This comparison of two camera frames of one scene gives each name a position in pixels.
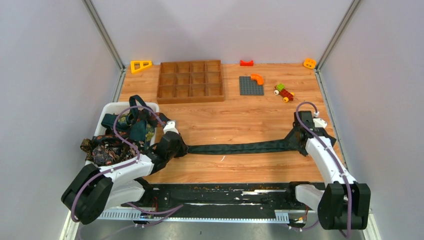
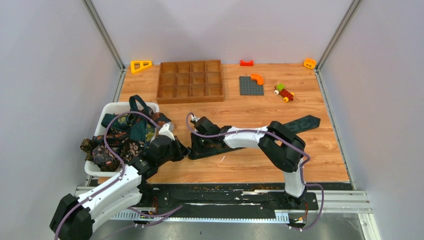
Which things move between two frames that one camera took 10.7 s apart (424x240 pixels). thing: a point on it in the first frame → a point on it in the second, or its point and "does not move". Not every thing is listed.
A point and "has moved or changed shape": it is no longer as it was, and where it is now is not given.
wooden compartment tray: (190, 82) does not move
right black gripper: (300, 149) → (196, 150)
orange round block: (309, 63) does not move
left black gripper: (184, 148) does not move
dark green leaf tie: (287, 146) has moved or changed shape
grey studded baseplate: (247, 87) does not move
